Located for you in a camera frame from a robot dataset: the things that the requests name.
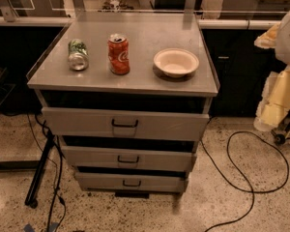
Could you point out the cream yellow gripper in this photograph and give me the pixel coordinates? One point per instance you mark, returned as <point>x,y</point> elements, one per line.
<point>289,38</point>

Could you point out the grey drawer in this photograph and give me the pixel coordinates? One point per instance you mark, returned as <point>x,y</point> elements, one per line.
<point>129,159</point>
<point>128,124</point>
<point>102,181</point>

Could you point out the grey top drawer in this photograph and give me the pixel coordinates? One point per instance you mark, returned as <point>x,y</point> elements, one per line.
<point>128,124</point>

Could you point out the grey drawer cabinet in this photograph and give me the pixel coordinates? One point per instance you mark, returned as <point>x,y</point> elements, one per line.
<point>144,88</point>

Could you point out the grey bottom drawer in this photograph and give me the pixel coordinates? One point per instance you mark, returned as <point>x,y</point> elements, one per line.
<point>102,181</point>

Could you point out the green soda can lying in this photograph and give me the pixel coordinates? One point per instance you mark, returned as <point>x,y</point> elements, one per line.
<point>78,55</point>

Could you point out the white paper bowl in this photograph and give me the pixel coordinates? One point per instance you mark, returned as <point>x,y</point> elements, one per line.
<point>176,62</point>

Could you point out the clear plastic bottle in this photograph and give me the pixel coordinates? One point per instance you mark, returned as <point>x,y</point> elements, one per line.
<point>115,4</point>

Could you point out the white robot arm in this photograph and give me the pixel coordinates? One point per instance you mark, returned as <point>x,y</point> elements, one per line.
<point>275,103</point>

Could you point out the red cola can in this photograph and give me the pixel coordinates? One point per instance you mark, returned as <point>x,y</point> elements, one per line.
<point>118,53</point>

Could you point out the black stand leg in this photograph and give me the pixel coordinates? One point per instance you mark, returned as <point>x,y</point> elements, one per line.
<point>31,198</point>

